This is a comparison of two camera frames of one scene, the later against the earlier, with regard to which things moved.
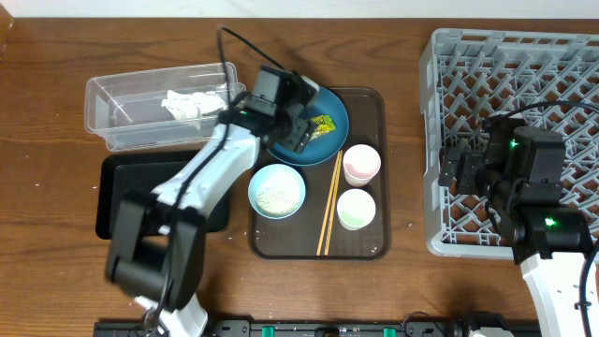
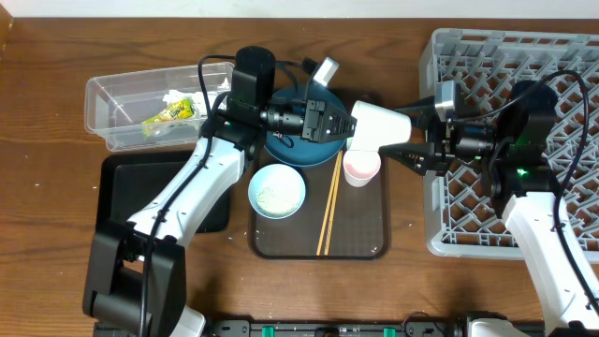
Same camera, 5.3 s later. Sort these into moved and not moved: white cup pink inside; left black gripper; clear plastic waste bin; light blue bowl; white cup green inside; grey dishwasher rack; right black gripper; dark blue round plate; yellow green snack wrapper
Moved: yellow green snack wrapper; right black gripper; white cup green inside; left black gripper
Not moved: light blue bowl; clear plastic waste bin; grey dishwasher rack; white cup pink inside; dark blue round plate
